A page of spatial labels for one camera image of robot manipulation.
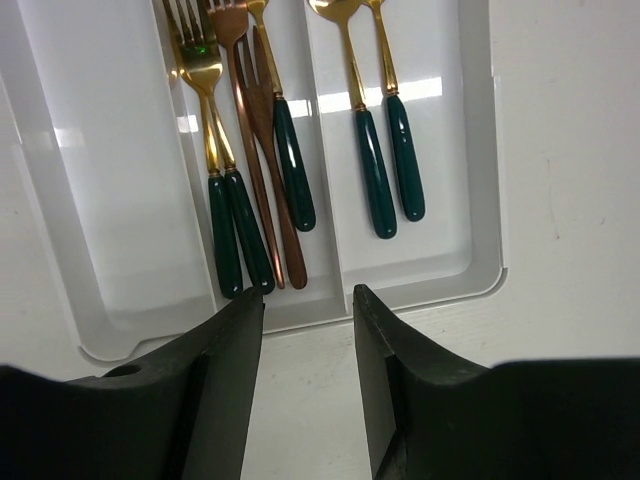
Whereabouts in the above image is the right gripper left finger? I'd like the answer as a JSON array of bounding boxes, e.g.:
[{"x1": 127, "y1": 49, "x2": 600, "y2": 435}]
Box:
[{"x1": 1, "y1": 289, "x2": 264, "y2": 479}]

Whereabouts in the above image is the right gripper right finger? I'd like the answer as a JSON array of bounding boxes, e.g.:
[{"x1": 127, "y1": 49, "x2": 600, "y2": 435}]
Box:
[{"x1": 353, "y1": 285, "x2": 639, "y2": 479}]

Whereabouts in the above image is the gold spoon green handle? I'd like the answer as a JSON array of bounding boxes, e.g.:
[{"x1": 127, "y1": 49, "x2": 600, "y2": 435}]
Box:
[
  {"x1": 308, "y1": 1, "x2": 397, "y2": 240},
  {"x1": 362, "y1": 0, "x2": 426, "y2": 222}
]

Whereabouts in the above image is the gold fork green handle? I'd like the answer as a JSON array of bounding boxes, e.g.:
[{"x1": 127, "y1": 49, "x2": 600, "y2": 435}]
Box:
[
  {"x1": 162, "y1": 0, "x2": 243, "y2": 299},
  {"x1": 247, "y1": 0, "x2": 316, "y2": 232},
  {"x1": 162, "y1": 0, "x2": 277, "y2": 296}
]

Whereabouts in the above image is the dark brown wooden fork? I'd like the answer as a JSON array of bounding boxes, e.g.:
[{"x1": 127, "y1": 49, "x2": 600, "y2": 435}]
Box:
[{"x1": 240, "y1": 26, "x2": 308, "y2": 289}]

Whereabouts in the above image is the copper fork all metal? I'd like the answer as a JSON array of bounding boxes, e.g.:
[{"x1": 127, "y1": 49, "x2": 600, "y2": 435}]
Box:
[{"x1": 208, "y1": 0, "x2": 285, "y2": 289}]

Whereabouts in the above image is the white three-compartment tray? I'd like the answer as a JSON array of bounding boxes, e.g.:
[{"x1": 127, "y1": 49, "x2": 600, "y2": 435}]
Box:
[{"x1": 1, "y1": 1, "x2": 506, "y2": 362}]

